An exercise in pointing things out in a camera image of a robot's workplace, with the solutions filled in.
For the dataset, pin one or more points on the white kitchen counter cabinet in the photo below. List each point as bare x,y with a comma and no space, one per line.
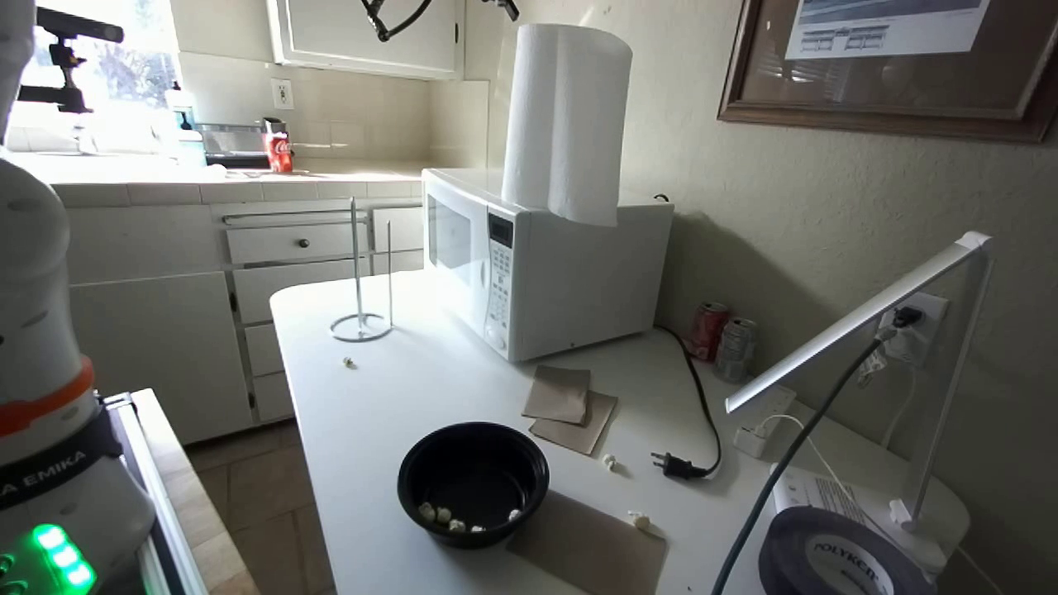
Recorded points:
166,307

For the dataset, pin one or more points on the red soda can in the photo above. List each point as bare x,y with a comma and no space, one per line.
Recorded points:
710,330

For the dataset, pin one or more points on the white microwave oven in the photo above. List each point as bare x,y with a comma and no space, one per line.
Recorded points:
574,275

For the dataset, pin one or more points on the brown framed wall picture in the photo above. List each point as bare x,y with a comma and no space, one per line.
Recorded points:
881,87

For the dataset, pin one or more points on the white desk lamp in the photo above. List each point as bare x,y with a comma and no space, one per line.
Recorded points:
861,318

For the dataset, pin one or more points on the white paper towel roll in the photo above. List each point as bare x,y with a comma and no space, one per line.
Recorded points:
565,121

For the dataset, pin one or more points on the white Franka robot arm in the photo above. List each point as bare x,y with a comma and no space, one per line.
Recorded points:
43,330

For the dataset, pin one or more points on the black camera on mount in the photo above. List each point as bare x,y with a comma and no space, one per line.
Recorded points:
70,53

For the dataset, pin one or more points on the popcorn piece in bowl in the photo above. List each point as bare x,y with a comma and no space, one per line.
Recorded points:
456,525
427,511

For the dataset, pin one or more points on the grey tape roll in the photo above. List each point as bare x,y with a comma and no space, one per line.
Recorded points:
845,557

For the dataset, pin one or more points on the white wall cabinet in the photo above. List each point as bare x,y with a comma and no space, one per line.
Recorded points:
352,51

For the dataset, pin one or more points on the large brown paper sheet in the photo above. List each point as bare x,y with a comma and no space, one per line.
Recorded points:
597,547

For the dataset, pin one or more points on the dark dish tray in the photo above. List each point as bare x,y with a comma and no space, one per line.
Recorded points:
234,142

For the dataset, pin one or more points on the white popcorn piece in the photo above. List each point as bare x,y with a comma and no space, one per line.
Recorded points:
611,464
646,524

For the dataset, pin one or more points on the black round bowl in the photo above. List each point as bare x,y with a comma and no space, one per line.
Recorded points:
475,480

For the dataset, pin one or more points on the small white wall socket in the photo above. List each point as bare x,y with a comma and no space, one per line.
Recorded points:
284,93

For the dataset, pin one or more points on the white wall outlet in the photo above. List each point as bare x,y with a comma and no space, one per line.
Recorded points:
928,307

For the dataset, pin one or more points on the silver soda can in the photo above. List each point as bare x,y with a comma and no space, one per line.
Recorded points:
737,349

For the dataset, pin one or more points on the wooden robot cart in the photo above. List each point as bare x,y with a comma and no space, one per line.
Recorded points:
200,507

